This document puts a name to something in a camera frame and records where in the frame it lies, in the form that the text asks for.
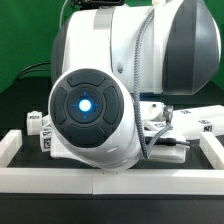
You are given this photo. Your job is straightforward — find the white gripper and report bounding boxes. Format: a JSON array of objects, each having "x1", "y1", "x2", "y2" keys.
[{"x1": 49, "y1": 101, "x2": 188, "y2": 164}]

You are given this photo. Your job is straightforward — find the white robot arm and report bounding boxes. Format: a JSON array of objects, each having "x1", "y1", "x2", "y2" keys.
[{"x1": 48, "y1": 0, "x2": 221, "y2": 171}]

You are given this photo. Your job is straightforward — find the white chair back piece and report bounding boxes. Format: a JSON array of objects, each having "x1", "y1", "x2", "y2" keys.
[{"x1": 141, "y1": 105, "x2": 224, "y2": 140}]

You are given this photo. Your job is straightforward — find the grey braided cable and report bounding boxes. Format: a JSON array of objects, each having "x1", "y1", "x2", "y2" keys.
[{"x1": 131, "y1": 9, "x2": 192, "y2": 160}]

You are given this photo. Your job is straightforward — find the black cable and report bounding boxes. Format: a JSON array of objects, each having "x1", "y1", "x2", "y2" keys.
[{"x1": 14, "y1": 61, "x2": 53, "y2": 81}]

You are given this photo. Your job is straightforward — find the white U-shaped fence wall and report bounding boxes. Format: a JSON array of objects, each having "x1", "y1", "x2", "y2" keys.
[{"x1": 0, "y1": 130, "x2": 224, "y2": 195}]

